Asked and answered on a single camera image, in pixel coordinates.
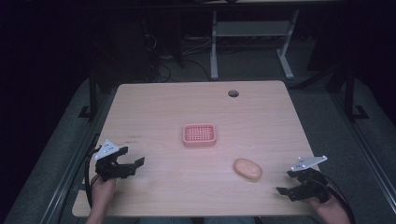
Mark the white metal desk frame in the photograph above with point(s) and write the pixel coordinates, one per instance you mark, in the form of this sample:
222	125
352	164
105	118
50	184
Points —
249	28

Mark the person's left hand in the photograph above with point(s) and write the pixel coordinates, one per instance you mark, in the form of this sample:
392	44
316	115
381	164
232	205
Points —
102	193

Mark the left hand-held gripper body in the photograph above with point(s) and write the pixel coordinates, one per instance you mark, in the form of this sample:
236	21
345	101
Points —
109	169

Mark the pink slotted soap dish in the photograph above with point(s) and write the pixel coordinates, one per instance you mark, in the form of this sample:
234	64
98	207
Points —
199	135

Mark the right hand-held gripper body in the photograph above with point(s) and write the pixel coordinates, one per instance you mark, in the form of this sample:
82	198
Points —
311	183

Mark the orange oval soap bar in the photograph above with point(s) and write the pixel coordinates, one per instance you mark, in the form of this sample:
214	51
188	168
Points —
247	169

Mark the black metal stand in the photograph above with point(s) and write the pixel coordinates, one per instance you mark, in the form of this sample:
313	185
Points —
350	96
92	96

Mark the grey round table grommet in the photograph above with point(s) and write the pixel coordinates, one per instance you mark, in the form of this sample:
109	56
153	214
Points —
233	93

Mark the person's right hand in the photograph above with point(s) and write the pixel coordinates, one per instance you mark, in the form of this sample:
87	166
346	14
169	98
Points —
327	210

